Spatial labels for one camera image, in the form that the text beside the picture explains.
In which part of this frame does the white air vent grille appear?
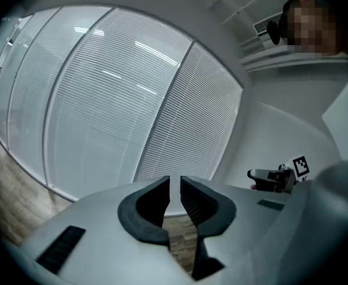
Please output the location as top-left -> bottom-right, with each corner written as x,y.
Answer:
252,12 -> 285,37

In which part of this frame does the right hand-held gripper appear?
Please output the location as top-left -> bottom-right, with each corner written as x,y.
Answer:
246,155 -> 311,194

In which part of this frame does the metal window frame post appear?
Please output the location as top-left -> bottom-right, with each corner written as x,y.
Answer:
130,39 -> 197,184
42,6 -> 116,189

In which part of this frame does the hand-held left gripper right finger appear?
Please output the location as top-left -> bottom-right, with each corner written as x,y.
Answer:
179,175 -> 238,281

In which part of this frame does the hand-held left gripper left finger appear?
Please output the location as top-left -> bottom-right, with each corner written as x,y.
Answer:
117,175 -> 171,246

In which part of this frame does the glass door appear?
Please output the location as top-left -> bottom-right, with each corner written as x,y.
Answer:
0,13 -> 34,148

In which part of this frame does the black head-worn camera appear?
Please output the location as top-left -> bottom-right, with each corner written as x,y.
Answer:
265,19 -> 282,46

